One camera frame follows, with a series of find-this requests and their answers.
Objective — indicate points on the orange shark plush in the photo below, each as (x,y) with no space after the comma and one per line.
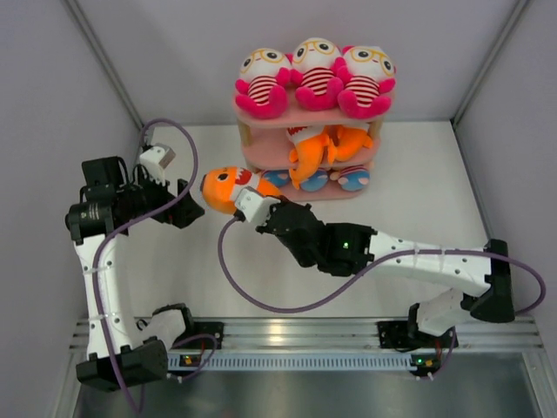
(220,187)
(351,138)
(310,144)

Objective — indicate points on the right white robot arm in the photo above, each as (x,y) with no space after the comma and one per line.
(478,281)

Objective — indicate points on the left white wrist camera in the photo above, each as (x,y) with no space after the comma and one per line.
(155,159)

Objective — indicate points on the doll plush on bottom shelf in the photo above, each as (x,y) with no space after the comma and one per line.
(278,178)

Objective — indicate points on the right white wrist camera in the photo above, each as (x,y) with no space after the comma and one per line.
(253,207)

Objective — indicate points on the white slotted cable duct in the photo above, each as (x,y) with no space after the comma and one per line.
(222,361)

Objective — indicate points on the black-haired doll plush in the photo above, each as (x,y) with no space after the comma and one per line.
(316,182)

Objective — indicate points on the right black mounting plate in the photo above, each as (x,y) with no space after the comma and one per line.
(401,336)

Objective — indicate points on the pink panda plush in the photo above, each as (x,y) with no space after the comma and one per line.
(368,77)
(261,83)
(314,74)

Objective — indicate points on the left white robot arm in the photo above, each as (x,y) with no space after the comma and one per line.
(118,353)

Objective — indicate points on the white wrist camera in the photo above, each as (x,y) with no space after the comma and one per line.
(253,207)
(155,159)

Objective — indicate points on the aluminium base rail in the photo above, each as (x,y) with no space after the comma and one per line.
(361,334)

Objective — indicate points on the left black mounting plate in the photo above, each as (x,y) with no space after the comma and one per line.
(214,328)

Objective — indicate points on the blue-hat doll plush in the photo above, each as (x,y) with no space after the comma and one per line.
(352,178)

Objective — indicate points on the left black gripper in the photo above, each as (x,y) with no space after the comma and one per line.
(184,213)

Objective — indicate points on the black mounting plate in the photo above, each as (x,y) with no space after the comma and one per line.
(401,336)
(214,328)

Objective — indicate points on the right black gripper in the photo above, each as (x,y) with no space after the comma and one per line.
(264,229)

